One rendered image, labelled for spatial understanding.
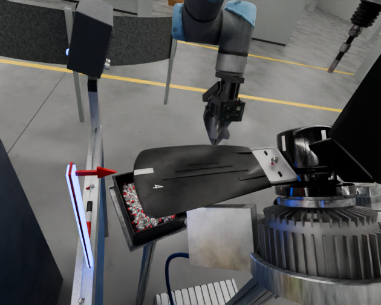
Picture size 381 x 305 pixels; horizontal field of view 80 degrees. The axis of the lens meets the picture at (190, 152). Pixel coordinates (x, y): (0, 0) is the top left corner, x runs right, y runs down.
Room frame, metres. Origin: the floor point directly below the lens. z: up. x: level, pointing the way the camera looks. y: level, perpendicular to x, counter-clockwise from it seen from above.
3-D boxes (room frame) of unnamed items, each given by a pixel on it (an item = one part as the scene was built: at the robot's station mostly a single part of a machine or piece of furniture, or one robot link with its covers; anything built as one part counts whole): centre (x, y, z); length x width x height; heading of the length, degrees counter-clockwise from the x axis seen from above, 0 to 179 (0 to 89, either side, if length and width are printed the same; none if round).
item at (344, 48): (0.35, -0.16, 1.39); 0.01 x 0.01 x 0.05
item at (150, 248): (0.37, 0.05, 0.40); 0.03 x 0.03 x 0.80; 39
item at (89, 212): (0.29, 0.21, 0.87); 0.14 x 0.01 x 0.01; 24
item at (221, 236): (0.30, -0.12, 0.98); 0.20 x 0.16 x 0.20; 24
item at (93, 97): (0.68, 0.39, 0.96); 0.03 x 0.03 x 0.20; 24
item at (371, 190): (0.48, -0.48, 1.08); 0.07 x 0.04 x 0.06; 125
